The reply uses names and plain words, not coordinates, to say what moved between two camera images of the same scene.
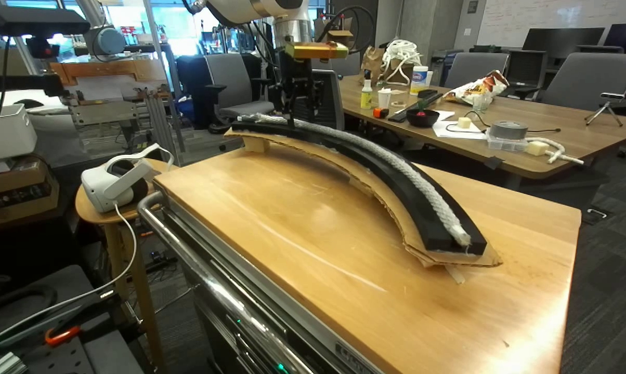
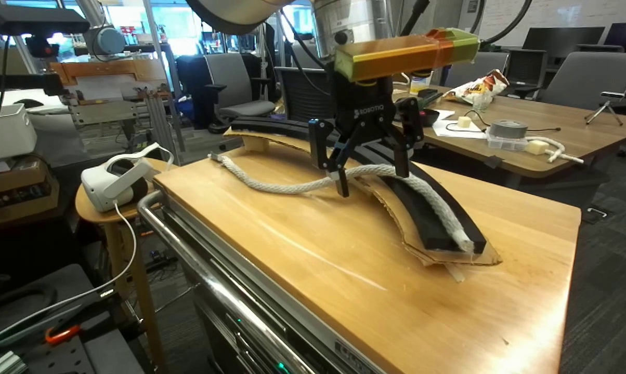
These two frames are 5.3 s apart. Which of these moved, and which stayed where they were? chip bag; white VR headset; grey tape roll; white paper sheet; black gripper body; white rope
Moved: white rope; black gripper body
Stayed: white paper sheet; grey tape roll; chip bag; white VR headset
